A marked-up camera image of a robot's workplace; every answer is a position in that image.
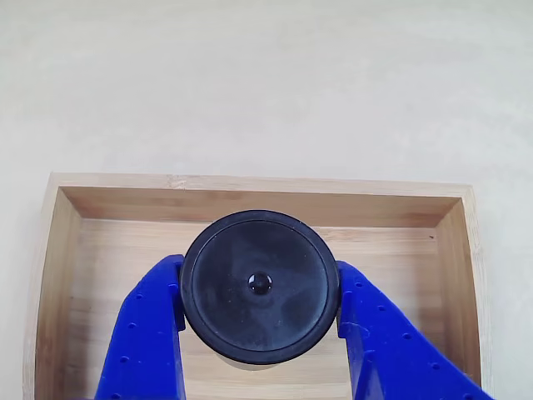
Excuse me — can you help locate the black cylinder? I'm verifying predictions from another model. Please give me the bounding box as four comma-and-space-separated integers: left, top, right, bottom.
177, 209, 341, 373

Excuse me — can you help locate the shallow wooden box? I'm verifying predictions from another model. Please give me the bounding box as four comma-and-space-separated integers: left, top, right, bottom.
22, 172, 486, 400

